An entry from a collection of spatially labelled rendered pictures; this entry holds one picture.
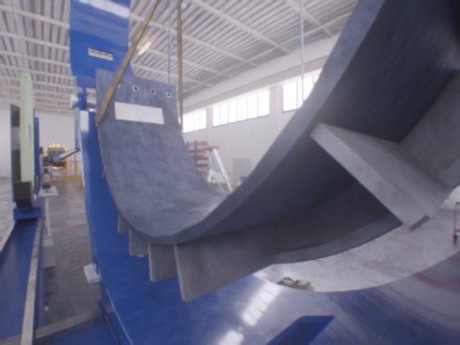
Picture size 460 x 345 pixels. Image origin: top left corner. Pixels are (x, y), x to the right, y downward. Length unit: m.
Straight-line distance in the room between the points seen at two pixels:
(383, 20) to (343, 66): 0.07
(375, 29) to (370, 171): 0.16
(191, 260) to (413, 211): 0.59
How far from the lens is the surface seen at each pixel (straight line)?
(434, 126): 0.76
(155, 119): 2.03
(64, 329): 1.93
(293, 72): 13.26
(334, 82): 0.31
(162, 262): 0.97
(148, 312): 1.23
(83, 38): 3.80
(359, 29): 0.33
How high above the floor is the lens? 1.66
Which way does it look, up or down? 2 degrees down
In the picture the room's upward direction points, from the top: straight up
